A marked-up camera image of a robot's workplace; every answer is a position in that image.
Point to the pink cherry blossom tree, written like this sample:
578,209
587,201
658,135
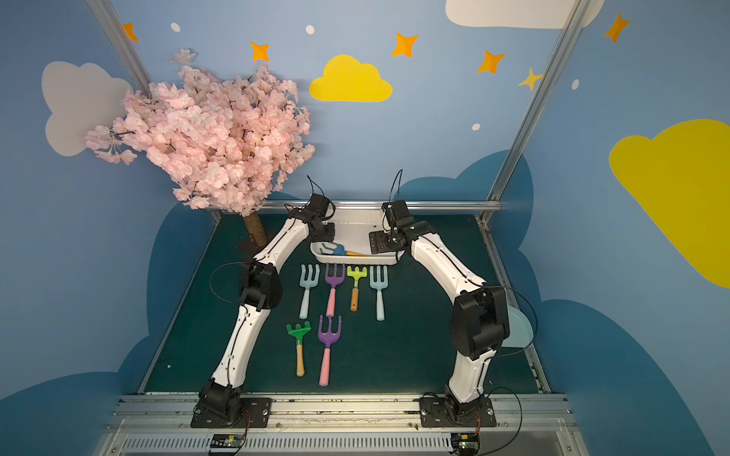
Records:
225,143

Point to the light blue dustpan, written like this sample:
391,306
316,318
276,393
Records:
521,332

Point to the purple rake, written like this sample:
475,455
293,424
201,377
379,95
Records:
328,338

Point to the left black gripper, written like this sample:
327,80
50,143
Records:
325,231

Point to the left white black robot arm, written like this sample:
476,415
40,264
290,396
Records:
260,291

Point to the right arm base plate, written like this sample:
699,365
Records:
446,412

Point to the aluminium rail front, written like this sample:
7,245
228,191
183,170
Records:
357,424

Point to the aluminium frame back bar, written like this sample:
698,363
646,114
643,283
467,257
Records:
418,206

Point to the blue rake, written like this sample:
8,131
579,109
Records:
336,249

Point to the left control board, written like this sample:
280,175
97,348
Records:
229,443

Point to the control board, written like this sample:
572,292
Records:
465,444
229,443

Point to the lime fork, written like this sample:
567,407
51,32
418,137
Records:
356,273

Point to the light blue fork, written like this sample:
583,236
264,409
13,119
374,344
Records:
309,278
378,276

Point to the green rake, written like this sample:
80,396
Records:
299,332

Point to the purple fork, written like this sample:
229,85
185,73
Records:
334,276

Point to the white plastic storage box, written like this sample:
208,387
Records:
352,231

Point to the right control board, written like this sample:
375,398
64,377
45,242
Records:
465,444

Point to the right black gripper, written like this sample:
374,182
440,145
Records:
385,242

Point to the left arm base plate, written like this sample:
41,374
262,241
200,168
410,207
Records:
234,412

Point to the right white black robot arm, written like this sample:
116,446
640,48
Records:
479,321

